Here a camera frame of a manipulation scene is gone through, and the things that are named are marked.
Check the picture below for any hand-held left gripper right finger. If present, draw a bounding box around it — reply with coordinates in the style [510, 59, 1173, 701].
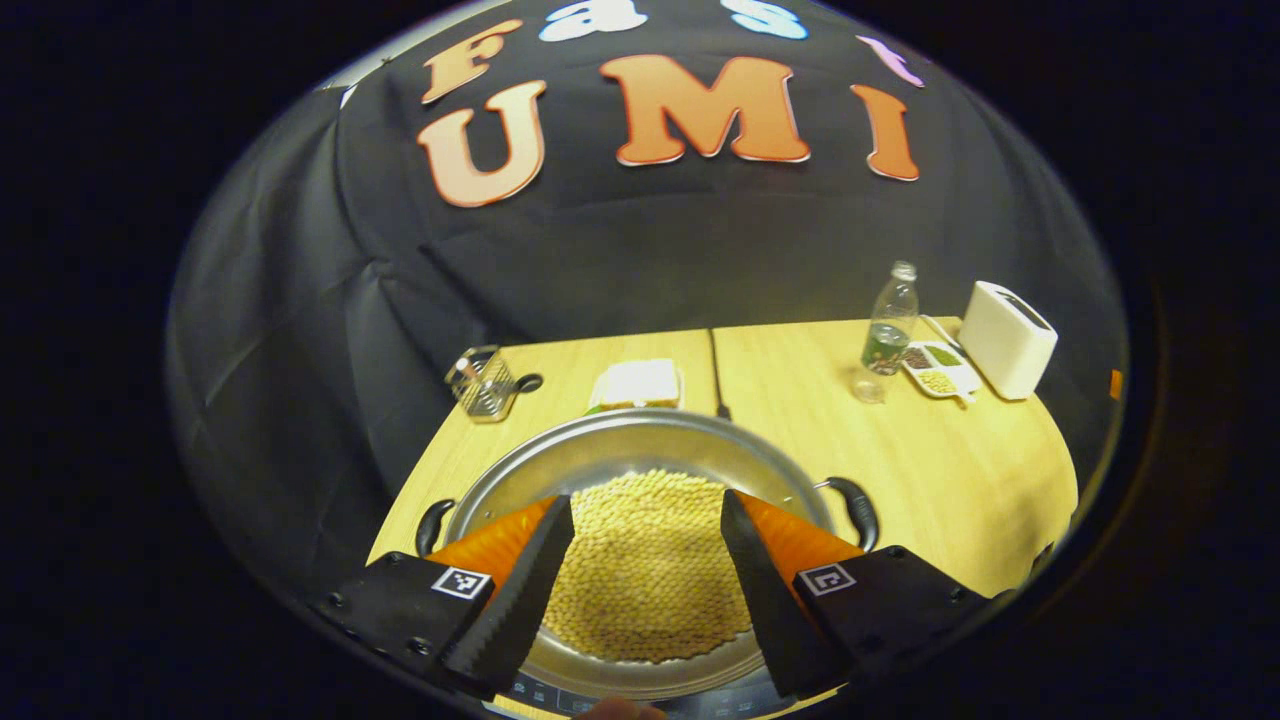
[720, 488, 991, 701]

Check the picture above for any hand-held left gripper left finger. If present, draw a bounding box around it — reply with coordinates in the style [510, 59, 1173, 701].
[320, 495, 578, 701]

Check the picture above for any stainless steel pot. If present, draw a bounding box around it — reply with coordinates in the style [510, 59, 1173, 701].
[415, 408, 881, 701]

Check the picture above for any white toaster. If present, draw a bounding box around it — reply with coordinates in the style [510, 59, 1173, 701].
[958, 280, 1059, 401]

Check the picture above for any pile of yellow soybeans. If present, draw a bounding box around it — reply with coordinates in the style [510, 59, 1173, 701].
[540, 470, 756, 664]

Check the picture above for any white divided dish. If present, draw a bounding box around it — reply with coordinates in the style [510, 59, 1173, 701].
[900, 340, 983, 404]

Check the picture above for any clear plastic water bottle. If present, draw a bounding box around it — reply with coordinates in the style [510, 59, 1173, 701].
[862, 260, 919, 377]

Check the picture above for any sandwich with lettuce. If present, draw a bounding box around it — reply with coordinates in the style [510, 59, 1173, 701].
[588, 358, 687, 414]

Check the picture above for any small wire basket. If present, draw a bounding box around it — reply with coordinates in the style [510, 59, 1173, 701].
[445, 345, 544, 423]

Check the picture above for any black power cable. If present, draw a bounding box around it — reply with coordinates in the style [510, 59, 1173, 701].
[707, 328, 732, 421]

